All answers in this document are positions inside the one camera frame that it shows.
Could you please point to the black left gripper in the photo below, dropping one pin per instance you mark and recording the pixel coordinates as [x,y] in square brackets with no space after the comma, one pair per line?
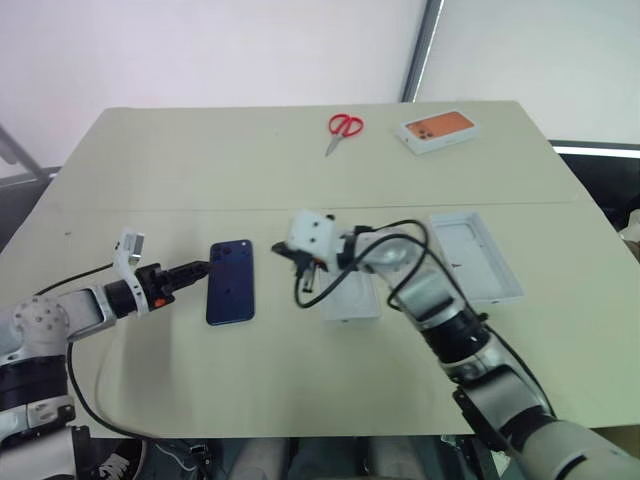
[152,284]

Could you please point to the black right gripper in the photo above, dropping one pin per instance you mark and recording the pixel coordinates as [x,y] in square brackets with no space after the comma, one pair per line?
[298,257]

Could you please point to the dark blue smartphone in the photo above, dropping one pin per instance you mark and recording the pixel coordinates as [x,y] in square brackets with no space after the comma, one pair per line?
[231,285]

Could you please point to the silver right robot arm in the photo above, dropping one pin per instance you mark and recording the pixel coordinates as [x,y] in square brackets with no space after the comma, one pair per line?
[450,310]

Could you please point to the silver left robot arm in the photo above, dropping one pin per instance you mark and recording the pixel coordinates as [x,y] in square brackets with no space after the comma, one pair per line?
[45,315]

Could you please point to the white phone box tray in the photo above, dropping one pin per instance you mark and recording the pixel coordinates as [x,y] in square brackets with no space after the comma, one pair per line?
[475,260]
[350,306]

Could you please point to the white box with orange print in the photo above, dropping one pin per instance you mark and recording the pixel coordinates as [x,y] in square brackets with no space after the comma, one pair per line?
[440,129]

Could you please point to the black and white sneaker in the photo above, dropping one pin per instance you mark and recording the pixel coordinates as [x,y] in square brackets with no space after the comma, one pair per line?
[117,462]

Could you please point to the grey rounded shape under table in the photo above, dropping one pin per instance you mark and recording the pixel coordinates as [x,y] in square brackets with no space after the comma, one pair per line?
[262,462]

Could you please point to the dark vertical pole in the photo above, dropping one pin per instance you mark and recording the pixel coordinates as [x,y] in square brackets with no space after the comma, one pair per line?
[422,50]

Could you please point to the brown cardboard item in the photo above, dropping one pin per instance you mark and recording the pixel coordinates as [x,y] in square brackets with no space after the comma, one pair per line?
[633,235]

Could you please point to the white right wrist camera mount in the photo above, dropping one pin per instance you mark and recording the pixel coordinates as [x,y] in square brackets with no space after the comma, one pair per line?
[312,234]

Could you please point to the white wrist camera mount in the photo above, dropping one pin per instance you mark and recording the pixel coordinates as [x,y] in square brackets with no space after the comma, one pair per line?
[128,255]
[312,234]

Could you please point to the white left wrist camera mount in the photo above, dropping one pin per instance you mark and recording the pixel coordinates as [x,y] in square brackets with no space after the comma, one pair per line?
[128,255]

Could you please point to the grey metal frame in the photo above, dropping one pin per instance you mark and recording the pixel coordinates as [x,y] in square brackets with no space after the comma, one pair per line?
[20,156]

